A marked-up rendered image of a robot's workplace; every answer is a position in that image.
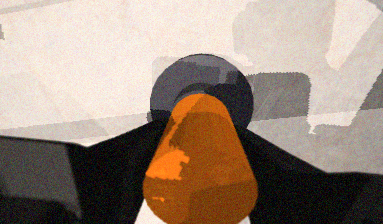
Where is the orange knob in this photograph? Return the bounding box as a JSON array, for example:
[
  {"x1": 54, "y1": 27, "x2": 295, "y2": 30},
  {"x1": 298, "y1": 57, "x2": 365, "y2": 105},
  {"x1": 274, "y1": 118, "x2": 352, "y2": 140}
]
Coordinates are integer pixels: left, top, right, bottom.
[{"x1": 143, "y1": 94, "x2": 258, "y2": 224}]

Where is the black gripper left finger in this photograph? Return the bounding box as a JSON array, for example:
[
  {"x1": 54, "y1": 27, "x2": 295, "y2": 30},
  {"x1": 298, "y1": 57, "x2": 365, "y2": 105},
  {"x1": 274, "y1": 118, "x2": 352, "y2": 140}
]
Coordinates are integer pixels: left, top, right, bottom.
[{"x1": 0, "y1": 117, "x2": 169, "y2": 224}]

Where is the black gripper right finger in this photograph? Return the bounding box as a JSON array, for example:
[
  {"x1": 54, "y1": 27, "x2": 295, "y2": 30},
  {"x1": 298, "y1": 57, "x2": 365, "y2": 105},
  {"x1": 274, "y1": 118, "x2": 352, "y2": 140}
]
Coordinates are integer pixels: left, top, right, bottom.
[{"x1": 234, "y1": 124, "x2": 383, "y2": 224}]

